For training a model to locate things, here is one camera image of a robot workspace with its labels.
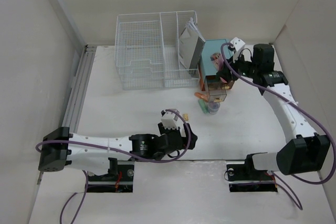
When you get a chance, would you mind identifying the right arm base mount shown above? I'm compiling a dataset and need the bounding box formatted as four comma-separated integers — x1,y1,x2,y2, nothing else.
224,154,278,193

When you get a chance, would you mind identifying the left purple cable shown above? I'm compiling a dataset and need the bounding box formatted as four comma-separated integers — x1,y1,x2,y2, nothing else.
35,108,194,224

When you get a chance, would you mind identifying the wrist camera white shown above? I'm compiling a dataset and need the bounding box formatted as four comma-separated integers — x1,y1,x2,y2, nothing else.
229,37,246,59
161,109,181,130

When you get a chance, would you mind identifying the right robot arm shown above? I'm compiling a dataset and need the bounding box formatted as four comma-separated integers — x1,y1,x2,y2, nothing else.
216,41,335,179

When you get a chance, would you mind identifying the small yellow eraser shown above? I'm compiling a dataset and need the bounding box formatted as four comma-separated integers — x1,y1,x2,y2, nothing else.
183,113,189,122

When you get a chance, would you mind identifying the purple cable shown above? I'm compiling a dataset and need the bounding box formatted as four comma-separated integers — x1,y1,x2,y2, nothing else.
35,108,194,224
222,41,336,210

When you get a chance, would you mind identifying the green highlighter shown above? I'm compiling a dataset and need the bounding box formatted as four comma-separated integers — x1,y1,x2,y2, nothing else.
198,99,208,114

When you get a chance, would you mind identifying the pink pencil tube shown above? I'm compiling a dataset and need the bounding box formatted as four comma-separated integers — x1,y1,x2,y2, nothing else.
210,52,224,72

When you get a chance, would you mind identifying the clear smoky drawer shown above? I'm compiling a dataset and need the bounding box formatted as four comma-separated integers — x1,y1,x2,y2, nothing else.
206,88,227,103

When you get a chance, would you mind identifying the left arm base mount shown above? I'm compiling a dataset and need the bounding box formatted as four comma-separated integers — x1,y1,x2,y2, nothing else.
87,158,134,193

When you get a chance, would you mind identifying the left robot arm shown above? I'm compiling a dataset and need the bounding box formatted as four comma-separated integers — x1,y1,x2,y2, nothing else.
36,123,198,180

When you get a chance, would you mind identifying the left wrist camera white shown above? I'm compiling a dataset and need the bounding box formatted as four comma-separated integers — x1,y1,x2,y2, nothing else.
161,109,181,130

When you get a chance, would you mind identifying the clear jar of paper clips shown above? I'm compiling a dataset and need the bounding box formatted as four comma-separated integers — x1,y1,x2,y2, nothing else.
207,102,221,115

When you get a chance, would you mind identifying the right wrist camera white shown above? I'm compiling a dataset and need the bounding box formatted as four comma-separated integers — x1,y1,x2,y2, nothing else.
229,37,246,59

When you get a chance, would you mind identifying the gray white booklet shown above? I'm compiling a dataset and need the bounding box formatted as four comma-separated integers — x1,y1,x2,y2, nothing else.
178,17,206,69

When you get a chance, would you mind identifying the white wire mesh desk organizer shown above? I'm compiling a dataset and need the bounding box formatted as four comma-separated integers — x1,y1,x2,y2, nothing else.
114,10,200,90

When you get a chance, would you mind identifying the aluminium rail frame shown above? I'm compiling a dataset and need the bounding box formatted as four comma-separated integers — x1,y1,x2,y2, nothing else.
59,45,97,133

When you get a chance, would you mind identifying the teal drawer box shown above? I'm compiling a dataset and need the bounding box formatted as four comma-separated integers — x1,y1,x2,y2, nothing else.
198,39,230,91

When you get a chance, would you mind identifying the orange highlighter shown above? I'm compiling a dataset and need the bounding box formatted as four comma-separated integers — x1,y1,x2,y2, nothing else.
194,92,208,101

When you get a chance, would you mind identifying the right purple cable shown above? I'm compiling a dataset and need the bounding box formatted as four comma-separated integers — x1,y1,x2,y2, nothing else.
222,41,336,210

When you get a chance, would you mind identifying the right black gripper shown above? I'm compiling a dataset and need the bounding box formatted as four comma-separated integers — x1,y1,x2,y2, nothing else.
216,50,259,83

